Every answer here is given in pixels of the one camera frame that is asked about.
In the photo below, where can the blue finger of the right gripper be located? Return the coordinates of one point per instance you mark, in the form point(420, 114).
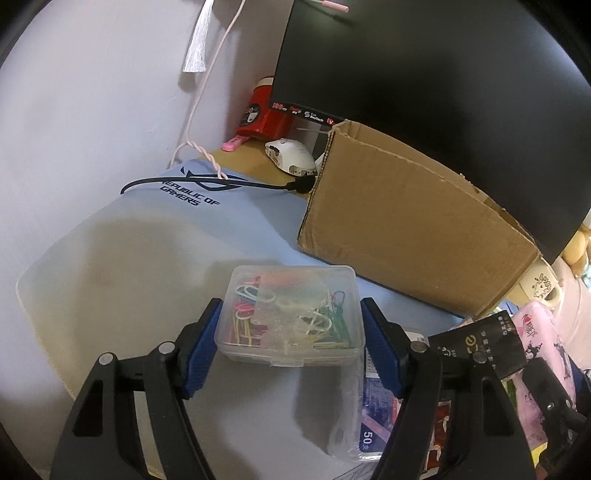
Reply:
point(561, 422)

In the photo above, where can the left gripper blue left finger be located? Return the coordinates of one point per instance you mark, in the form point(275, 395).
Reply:
point(101, 440)

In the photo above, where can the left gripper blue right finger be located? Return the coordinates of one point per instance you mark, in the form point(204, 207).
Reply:
point(485, 439)

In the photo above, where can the floss pick box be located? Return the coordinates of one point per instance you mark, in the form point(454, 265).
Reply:
point(365, 414)

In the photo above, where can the pink Kuromi tissue pack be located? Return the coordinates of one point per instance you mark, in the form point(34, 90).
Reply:
point(535, 326)

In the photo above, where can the black face tissue pack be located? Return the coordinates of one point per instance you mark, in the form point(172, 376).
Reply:
point(495, 337)

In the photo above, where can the clear paperclip box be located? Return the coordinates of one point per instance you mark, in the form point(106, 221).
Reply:
point(292, 316)

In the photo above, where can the red crane-pattern box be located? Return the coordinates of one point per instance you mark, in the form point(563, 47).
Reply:
point(438, 438)

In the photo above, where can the cream cartoon mug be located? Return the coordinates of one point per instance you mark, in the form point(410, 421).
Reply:
point(539, 283)

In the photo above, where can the Cubone plush toy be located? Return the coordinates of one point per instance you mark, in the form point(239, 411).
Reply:
point(576, 253)

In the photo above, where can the brown cardboard box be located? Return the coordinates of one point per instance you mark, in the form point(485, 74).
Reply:
point(409, 223)

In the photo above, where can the pink cat-ear headset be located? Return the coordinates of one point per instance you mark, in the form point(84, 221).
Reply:
point(233, 44)

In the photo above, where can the white computer mouse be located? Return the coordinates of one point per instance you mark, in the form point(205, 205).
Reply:
point(291, 157)

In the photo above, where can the pink pen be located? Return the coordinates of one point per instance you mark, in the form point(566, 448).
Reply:
point(233, 143)

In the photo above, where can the black curved monitor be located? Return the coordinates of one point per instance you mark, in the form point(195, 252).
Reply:
point(498, 91)

